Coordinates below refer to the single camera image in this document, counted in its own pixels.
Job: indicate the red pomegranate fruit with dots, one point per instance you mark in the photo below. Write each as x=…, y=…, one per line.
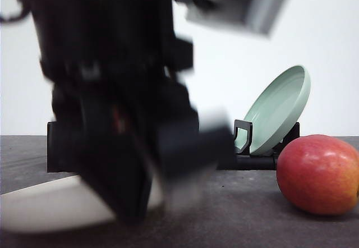
x=319, y=174

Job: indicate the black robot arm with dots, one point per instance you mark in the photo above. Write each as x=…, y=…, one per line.
x=122, y=17

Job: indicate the white plate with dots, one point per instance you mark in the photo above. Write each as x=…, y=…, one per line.
x=64, y=203

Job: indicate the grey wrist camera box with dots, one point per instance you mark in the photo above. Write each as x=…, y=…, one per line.
x=254, y=16

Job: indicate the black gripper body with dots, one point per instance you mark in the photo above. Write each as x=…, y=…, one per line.
x=124, y=126

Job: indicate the black plastic dish rack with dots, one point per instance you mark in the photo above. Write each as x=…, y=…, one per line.
x=243, y=158

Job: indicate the mint green plate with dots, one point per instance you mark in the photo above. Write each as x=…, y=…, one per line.
x=275, y=113

